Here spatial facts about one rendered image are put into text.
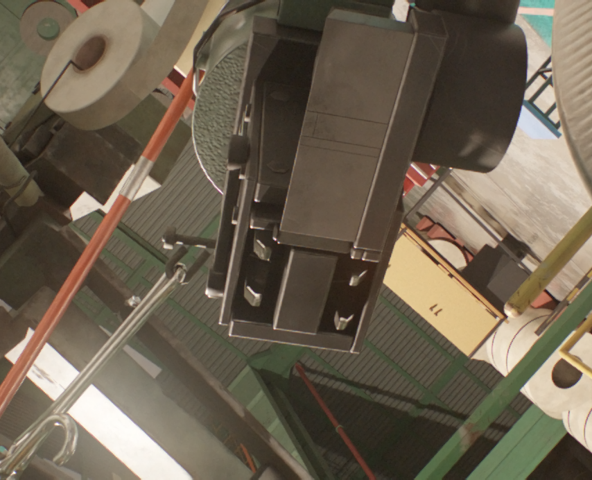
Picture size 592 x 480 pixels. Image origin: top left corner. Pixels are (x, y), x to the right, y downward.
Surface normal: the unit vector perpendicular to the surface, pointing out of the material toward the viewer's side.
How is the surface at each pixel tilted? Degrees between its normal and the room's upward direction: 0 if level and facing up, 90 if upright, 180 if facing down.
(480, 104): 80
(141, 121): 125
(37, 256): 90
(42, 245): 90
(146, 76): 88
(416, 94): 65
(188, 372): 33
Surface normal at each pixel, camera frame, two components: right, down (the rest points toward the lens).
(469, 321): 0.27, 0.28
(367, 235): 0.00, 0.60
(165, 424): 0.68, -0.39
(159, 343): -0.58, 0.62
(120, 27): -0.52, -0.43
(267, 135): 0.18, -0.79
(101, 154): 0.59, -0.18
